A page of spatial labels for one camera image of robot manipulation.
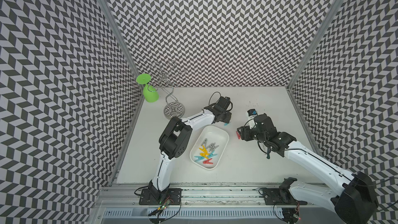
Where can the white plastic storage box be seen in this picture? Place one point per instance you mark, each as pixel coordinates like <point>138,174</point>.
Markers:
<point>214,135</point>

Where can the grey clothespin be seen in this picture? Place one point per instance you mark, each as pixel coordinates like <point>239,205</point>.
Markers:
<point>205,143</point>
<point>213,146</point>

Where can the teal clothespin bottom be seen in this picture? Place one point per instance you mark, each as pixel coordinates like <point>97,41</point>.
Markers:
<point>199,159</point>

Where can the yellow clothespin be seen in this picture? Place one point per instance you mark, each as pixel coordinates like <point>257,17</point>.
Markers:
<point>204,150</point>
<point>206,155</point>

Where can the green plastic wine glass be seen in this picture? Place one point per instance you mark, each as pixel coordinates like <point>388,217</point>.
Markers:
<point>150,92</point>

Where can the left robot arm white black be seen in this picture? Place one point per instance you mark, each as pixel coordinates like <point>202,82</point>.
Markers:
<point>176,136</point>

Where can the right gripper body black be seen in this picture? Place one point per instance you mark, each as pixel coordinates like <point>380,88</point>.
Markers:
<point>254,134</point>

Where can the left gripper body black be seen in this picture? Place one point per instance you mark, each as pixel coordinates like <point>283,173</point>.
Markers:
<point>226,117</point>

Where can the red clothespin bottom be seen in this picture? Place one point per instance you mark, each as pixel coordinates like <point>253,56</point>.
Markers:
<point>208,161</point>

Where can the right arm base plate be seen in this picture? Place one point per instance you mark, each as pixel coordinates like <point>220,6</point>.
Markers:
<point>279,196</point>

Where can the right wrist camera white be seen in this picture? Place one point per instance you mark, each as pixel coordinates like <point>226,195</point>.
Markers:
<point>252,113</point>

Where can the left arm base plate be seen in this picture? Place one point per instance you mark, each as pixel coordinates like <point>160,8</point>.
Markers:
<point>173,194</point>

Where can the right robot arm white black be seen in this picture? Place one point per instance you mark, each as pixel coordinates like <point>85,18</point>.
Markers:
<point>351,196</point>

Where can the aluminium rail frame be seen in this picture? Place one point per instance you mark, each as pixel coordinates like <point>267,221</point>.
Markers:
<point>204,203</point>

